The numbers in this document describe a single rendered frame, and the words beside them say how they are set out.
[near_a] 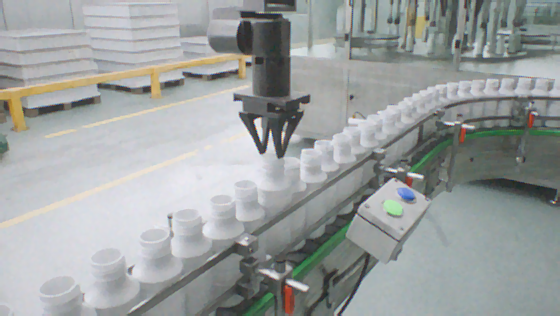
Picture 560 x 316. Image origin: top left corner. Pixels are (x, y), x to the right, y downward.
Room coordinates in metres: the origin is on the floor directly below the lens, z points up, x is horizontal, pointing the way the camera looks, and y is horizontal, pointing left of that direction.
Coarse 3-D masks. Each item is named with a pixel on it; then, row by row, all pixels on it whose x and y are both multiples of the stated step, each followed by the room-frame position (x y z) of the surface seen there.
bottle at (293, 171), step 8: (288, 160) 0.71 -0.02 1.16; (296, 160) 0.71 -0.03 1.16; (288, 168) 0.68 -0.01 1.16; (296, 168) 0.68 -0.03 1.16; (288, 176) 0.68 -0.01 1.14; (296, 176) 0.68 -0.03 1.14; (296, 184) 0.68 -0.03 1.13; (304, 184) 0.69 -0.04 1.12; (296, 192) 0.67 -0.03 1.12; (304, 192) 0.68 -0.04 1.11; (296, 200) 0.67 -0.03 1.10; (304, 208) 0.68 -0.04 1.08; (296, 216) 0.67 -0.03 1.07; (304, 216) 0.69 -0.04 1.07; (296, 224) 0.67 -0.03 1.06; (304, 224) 0.69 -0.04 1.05; (296, 232) 0.67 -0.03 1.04; (304, 240) 0.69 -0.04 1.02; (296, 248) 0.67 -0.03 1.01
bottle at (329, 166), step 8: (320, 144) 0.81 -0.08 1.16; (328, 144) 0.81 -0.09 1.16; (328, 152) 0.78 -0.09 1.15; (328, 160) 0.78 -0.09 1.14; (328, 168) 0.77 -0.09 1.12; (336, 168) 0.78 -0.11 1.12; (328, 176) 0.77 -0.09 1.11; (336, 184) 0.78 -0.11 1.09; (328, 192) 0.77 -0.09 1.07; (336, 192) 0.78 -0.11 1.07; (328, 200) 0.77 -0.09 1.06; (336, 200) 0.78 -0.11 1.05; (328, 208) 0.77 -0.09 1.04; (336, 216) 0.79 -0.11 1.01; (328, 224) 0.77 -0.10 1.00
